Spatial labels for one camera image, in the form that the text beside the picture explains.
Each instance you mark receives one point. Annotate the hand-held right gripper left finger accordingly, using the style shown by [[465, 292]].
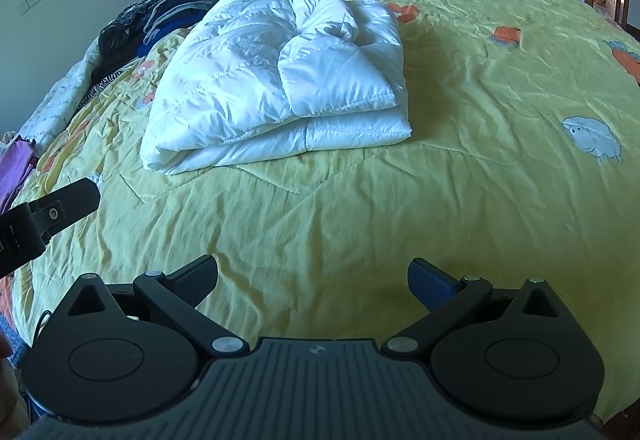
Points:
[[195, 280]]

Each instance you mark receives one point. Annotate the purple cloth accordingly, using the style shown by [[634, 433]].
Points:
[[15, 170]]

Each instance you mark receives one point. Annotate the pile of dark striped clothes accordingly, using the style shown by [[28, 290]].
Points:
[[185, 5]]

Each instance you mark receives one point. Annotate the yellow printed blanket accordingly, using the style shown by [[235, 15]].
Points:
[[450, 145]]

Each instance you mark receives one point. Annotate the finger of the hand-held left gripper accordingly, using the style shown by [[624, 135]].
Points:
[[70, 205]]

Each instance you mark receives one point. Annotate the wall switch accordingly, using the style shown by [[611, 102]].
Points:
[[27, 4]]

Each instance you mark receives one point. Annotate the black white patterned knit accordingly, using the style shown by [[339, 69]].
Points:
[[120, 35]]

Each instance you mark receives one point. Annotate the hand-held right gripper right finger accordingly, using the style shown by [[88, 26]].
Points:
[[429, 282]]

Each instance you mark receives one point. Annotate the white patterned quilt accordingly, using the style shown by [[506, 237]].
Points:
[[60, 95]]

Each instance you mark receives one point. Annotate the white down jacket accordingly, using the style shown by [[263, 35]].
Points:
[[260, 75]]

